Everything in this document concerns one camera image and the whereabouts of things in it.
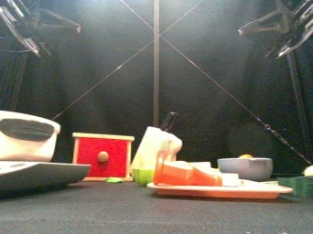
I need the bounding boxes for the red wooden box with knob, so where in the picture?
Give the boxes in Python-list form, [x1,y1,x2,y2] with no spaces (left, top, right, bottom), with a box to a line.
[72,132,136,183]

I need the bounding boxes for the grey bowl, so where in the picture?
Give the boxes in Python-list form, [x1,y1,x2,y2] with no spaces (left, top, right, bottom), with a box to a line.
[217,156,275,183]

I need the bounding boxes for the grey flat appliance base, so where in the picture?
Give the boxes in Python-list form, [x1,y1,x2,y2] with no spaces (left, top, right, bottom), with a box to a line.
[0,160,93,197]

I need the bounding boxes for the white printed carton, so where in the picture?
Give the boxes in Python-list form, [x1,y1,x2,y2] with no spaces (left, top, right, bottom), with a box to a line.
[188,161,215,172]

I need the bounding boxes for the dark green box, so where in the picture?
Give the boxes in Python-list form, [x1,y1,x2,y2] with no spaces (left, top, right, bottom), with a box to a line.
[277,175,313,199]

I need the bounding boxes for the small green toy piece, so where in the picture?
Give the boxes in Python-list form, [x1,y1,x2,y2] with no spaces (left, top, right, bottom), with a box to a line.
[106,176,125,185]

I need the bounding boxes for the green small cup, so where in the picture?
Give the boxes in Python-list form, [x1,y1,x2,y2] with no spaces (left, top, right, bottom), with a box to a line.
[132,167,157,187]

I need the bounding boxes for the thin diagonal brace wire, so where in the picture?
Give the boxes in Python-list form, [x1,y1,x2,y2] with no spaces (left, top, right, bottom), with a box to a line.
[120,0,269,128]
[51,0,207,121]

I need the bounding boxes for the slanted black frame pole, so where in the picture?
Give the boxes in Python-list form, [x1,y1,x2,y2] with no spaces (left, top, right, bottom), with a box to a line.
[286,50,313,160]

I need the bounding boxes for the vertical metal frame pole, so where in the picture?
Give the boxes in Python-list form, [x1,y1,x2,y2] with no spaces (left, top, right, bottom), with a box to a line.
[152,0,162,128]

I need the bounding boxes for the metal wire turnbuckle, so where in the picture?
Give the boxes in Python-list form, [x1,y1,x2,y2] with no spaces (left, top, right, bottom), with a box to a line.
[264,122,313,166]

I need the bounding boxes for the black knife handle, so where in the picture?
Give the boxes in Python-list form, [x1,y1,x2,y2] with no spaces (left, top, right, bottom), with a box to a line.
[160,111,180,133]

